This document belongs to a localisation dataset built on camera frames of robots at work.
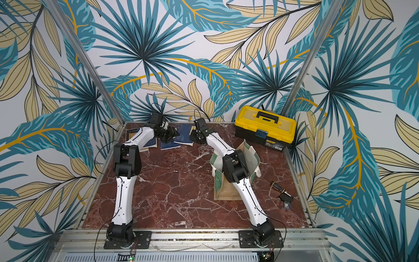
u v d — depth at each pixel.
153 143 1.03
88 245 0.73
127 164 0.64
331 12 0.70
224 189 0.77
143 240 0.74
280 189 0.88
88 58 0.85
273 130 0.95
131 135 1.10
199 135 0.85
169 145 1.07
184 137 1.09
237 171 0.68
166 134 0.95
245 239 0.73
